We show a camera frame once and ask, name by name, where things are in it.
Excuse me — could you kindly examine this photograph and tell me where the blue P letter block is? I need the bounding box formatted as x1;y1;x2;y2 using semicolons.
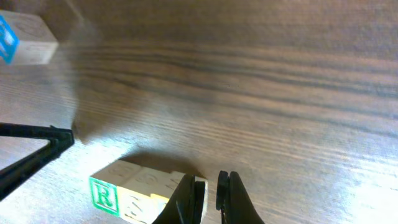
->
1;10;58;65

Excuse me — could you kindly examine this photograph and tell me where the green R letter block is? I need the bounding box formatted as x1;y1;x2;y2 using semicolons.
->
89;160;141;217

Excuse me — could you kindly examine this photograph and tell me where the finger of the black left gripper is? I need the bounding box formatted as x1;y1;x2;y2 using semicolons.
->
1;123;75;200

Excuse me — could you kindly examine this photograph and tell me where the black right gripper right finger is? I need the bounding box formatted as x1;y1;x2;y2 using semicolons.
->
216;170;264;224

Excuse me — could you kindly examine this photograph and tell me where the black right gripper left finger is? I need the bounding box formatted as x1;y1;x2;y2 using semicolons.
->
151;173;206;224

